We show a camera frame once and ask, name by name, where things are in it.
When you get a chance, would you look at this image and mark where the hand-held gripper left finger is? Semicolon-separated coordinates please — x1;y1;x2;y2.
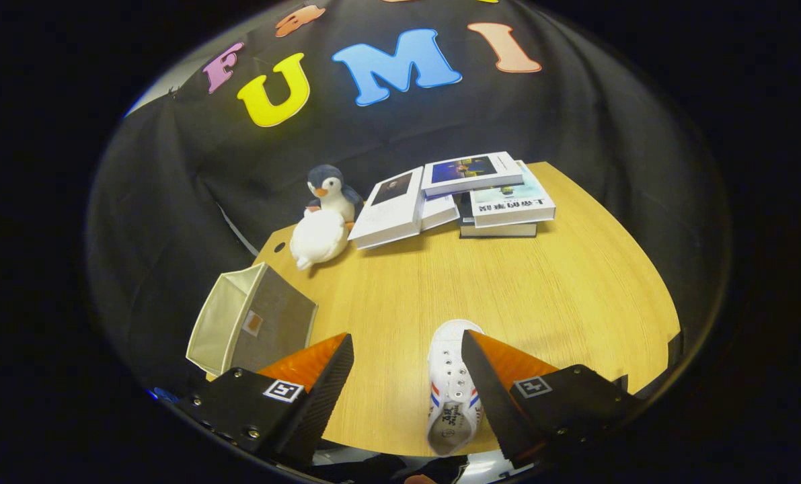
175;333;355;470

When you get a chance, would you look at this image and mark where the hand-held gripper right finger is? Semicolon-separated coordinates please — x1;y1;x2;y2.
461;329;643;468

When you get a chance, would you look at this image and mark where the white shoe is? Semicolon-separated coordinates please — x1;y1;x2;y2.
426;319;486;458

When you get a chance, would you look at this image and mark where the grey fabric storage box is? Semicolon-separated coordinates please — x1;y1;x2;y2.
186;262;319;377

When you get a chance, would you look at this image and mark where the white plush toy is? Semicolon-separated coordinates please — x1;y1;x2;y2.
289;207;350;271

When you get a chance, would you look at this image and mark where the dark book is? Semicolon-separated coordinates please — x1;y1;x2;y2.
457;192;539;239

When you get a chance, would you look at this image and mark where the dark furniture piece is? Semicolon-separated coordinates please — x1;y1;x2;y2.
666;329;685;370

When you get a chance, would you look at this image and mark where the white book with portrait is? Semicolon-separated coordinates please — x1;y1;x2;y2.
348;166;424;251

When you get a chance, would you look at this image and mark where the book with pale teal cover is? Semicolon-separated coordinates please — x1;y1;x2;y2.
469;160;556;229

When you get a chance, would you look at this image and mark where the plain white book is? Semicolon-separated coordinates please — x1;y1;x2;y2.
419;194;460;231

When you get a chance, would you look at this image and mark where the navy penguin plush toy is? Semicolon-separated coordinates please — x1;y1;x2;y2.
305;165;364;226

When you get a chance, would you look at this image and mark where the book with blue cover picture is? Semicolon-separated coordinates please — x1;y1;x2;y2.
420;151;524;198

